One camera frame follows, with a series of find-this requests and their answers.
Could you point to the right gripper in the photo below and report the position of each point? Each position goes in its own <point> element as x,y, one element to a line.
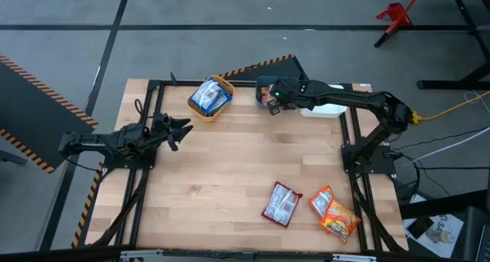
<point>288,91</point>

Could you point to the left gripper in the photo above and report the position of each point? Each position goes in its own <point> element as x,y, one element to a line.
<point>159,131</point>

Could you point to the yellow plastic bin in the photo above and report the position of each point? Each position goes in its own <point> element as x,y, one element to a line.
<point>203,116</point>

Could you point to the orange Maruchan noodle packet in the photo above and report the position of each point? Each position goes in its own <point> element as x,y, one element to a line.
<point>321,200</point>
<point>340,220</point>

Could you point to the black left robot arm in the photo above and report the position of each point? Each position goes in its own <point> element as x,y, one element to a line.
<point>95,141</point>

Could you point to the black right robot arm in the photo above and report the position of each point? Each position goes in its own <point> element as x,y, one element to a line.
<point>344,95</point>

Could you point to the teal plastic bin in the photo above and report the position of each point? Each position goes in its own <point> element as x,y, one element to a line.
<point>258,96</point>

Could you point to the white plastic bin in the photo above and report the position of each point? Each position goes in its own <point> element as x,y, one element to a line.
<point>325,110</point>

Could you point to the yellow-black hazard tape strip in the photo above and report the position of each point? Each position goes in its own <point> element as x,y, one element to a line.
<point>87,208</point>

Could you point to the red stand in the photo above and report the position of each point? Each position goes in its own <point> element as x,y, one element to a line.
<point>396,15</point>

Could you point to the large black hazard-striped mat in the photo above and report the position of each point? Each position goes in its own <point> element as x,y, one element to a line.
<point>30,112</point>

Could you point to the black phone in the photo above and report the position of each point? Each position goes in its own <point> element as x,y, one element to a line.
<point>420,227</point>

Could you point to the black bar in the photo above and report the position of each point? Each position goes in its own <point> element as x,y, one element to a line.
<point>440,204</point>

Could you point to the white printed paper sheet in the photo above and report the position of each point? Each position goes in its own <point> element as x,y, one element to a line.
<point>448,223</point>

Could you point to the small clear bottle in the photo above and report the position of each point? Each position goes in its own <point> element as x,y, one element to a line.
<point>439,236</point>

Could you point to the black aluminium table frame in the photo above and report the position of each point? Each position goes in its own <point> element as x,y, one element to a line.
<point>183,83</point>

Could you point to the black desk frame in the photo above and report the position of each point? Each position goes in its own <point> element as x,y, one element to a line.
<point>474,74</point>

